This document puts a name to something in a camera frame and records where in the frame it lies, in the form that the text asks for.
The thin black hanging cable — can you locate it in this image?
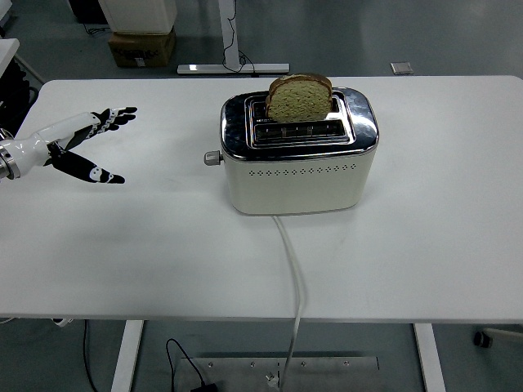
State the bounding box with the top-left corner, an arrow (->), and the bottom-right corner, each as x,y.
222,0 -> 257,77

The thin black floor cable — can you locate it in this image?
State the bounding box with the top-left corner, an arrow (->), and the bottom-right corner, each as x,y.
83,319 -> 99,392

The grey metal plate with screws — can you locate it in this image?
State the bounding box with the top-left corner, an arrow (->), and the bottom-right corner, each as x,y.
179,356 -> 381,392

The black box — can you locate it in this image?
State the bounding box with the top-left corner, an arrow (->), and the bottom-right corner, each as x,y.
68,0 -> 110,25

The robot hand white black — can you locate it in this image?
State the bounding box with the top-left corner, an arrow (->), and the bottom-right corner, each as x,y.
11,106 -> 139,185

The brown cardboard box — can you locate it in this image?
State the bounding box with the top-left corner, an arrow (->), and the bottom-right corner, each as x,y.
108,26 -> 177,69

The cream and chrome toaster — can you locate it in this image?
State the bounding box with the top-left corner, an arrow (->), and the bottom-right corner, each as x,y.
203,87 -> 380,216

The white desk leg with foot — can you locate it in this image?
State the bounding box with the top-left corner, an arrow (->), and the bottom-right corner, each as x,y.
177,0 -> 291,76

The brown bread slice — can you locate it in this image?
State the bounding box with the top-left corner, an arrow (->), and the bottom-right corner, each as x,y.
265,73 -> 333,123

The black cable with adapter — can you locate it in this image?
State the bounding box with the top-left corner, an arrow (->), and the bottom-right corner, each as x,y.
165,337 -> 220,392

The chair leg with black caster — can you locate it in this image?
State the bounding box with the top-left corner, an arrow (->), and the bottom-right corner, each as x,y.
473,327 -> 523,349

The black equipment beside table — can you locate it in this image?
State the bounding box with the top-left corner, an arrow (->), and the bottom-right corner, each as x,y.
0,59 -> 41,138

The white table leg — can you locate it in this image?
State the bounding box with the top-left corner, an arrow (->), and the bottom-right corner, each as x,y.
412,323 -> 447,392
110,319 -> 145,392

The white toaster power cable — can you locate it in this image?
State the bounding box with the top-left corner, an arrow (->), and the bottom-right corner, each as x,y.
271,215 -> 307,389

